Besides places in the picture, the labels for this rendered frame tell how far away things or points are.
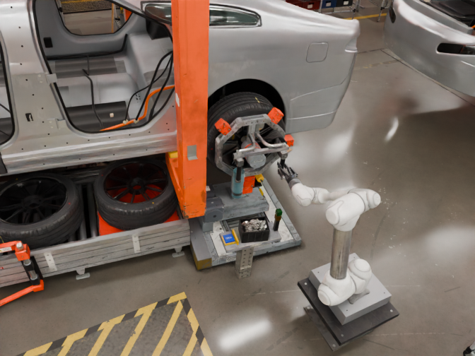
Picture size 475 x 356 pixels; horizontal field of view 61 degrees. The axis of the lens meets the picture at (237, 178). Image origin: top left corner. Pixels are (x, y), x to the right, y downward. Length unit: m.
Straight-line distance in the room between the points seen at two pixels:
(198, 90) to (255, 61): 0.77
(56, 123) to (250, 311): 1.91
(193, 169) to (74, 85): 1.54
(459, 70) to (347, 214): 2.84
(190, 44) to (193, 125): 0.50
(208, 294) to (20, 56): 2.05
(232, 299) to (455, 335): 1.65
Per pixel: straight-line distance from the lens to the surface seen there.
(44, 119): 2.95
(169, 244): 3.25
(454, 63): 4.72
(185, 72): 2.25
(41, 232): 3.14
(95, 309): 3.22
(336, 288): 2.55
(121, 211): 3.10
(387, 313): 3.02
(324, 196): 2.78
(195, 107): 2.37
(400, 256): 3.79
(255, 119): 2.91
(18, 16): 2.74
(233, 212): 3.51
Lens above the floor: 2.69
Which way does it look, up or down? 41 degrees down
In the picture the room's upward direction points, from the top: 5 degrees clockwise
